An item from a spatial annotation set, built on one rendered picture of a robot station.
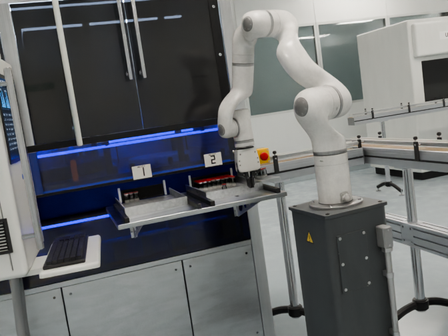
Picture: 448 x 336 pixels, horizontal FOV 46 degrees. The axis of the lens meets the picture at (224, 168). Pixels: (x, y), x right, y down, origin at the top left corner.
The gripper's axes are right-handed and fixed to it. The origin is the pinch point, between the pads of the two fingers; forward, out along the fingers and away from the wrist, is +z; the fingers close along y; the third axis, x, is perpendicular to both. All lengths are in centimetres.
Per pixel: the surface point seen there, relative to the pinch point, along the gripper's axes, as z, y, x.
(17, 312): 32, 101, -5
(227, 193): 2.4, 10.7, -1.5
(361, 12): -153, -390, -482
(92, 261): 12, 71, 28
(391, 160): 5, -82, -16
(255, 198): 4.9, 3.3, 12.2
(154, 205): 1.5, 42.1, -1.7
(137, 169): -13, 43, -27
